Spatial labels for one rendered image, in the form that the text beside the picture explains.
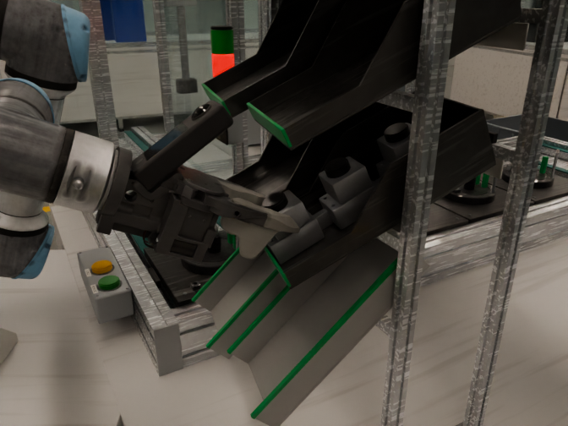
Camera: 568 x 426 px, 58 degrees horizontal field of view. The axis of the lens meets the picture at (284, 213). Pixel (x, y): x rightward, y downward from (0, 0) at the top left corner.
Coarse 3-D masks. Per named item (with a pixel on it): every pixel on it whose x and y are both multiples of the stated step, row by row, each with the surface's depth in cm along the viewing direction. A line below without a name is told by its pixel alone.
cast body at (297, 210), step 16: (288, 192) 61; (272, 208) 58; (288, 208) 58; (304, 208) 59; (304, 224) 60; (320, 224) 62; (272, 240) 60; (288, 240) 59; (304, 240) 60; (288, 256) 60
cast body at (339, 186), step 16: (336, 160) 60; (352, 160) 61; (320, 176) 61; (336, 176) 59; (352, 176) 59; (368, 176) 59; (336, 192) 59; (352, 192) 59; (368, 192) 60; (336, 208) 60; (352, 208) 60; (336, 224) 61
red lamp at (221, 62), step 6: (216, 54) 111; (222, 54) 111; (228, 54) 111; (216, 60) 111; (222, 60) 111; (228, 60) 111; (216, 66) 111; (222, 66) 111; (228, 66) 111; (216, 72) 112; (222, 72) 112
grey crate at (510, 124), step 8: (488, 120) 270; (496, 120) 273; (504, 120) 277; (512, 120) 280; (520, 120) 283; (552, 120) 274; (560, 120) 270; (488, 128) 264; (496, 128) 260; (504, 128) 255; (512, 128) 283; (552, 128) 276; (560, 128) 272; (504, 136) 257; (512, 136) 252; (552, 136) 277; (560, 136) 272
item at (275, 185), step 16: (368, 112) 68; (336, 128) 67; (272, 144) 79; (304, 144) 81; (320, 144) 67; (272, 160) 80; (288, 160) 80; (304, 160) 68; (320, 160) 68; (240, 176) 79; (256, 176) 80; (272, 176) 78; (288, 176) 76; (304, 176) 69; (272, 192) 74; (304, 192) 69
